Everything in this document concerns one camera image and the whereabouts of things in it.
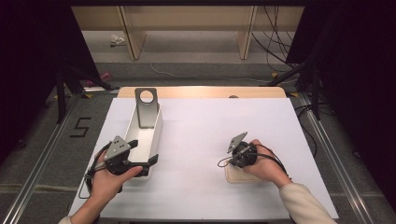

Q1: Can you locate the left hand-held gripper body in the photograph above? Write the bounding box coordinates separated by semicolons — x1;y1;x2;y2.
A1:
103;134;139;175

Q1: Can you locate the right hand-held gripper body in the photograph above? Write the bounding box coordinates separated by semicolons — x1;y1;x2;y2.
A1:
226;131;259;169

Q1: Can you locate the white plastic storage box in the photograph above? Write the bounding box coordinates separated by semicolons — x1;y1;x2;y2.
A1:
121;101;163;182

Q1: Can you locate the beige phone case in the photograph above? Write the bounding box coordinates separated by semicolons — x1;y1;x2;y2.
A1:
224;161;263;185

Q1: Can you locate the grey phone case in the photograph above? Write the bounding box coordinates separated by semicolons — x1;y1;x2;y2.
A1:
134;87;160;130

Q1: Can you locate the person's right hand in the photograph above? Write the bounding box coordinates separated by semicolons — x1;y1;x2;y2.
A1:
244;138;292;189

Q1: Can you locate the person's left hand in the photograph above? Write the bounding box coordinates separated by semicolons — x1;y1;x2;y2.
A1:
87;149;144;208

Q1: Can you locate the white table mat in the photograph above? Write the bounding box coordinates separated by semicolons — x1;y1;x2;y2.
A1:
68;97;339;220

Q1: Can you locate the pink object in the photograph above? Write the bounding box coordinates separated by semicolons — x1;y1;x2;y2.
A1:
85;72;113;88

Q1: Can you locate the wooden table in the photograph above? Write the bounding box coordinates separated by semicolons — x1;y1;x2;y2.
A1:
117;86;288;99

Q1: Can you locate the black metal stand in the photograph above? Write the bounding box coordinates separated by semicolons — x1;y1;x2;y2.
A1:
267;57;322;120
55;63;120;125

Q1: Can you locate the crumpled white paper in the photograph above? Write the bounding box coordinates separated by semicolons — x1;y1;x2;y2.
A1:
109;34;126;48

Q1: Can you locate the dark curtain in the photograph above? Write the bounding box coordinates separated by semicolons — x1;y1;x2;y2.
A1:
0;0;101;164
285;0;396;213

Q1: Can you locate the wooden shelf unit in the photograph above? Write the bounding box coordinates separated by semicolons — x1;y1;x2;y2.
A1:
71;5;304;61

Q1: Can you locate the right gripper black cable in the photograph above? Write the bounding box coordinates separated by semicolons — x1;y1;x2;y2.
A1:
217;144;289;175

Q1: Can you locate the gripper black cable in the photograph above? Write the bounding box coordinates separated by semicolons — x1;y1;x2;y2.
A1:
78;143;113;200
217;144;289;175

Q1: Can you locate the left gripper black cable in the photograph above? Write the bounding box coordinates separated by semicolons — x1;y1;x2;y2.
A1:
78;143;113;200

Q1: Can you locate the black floor cable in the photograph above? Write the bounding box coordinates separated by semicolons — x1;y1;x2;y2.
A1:
293;104;319;158

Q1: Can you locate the aluminium floor rail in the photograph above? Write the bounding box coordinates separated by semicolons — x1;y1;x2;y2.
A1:
1;92;82;224
298;92;376;224

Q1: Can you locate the bundle of black cables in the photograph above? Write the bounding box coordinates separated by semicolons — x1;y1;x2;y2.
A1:
251;6;301;72

